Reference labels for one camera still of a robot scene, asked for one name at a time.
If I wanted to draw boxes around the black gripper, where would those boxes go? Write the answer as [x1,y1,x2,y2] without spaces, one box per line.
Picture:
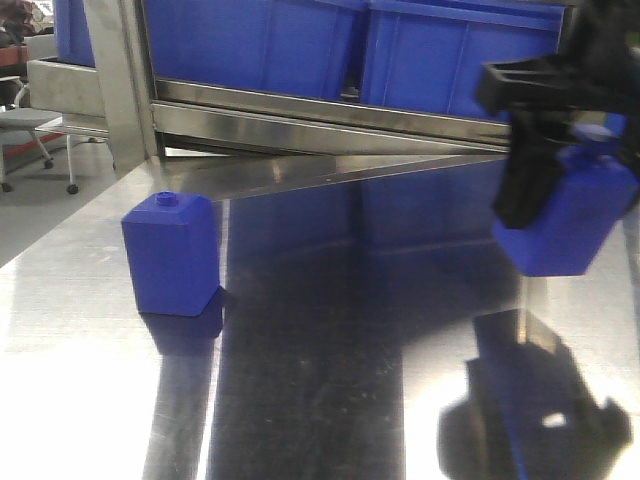
[475,1,639,229]

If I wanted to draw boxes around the blue bottle part with cap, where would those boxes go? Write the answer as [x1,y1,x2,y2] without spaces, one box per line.
[492,124,639,277]

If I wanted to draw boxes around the blue block part with knob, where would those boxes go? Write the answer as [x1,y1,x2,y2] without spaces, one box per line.
[121,191,220,317]

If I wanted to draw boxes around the blue plastic bin right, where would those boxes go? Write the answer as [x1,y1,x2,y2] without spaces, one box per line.
[360,1,564,120]

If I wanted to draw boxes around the blue plastic bin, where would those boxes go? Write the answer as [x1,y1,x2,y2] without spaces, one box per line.
[360,1,564,120]
[144,1,366,100]

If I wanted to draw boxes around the blue plastic bin left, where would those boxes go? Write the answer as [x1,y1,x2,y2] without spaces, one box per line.
[144,1,366,100]

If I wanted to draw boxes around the blue bin far left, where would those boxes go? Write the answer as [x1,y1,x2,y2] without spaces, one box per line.
[53,0,95,68]

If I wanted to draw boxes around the grey rolling stool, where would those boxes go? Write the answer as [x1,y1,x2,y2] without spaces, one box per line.
[1,76,60,169]

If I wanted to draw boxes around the white metal cart frame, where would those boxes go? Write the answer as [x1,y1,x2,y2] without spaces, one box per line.
[36,116,109,195]

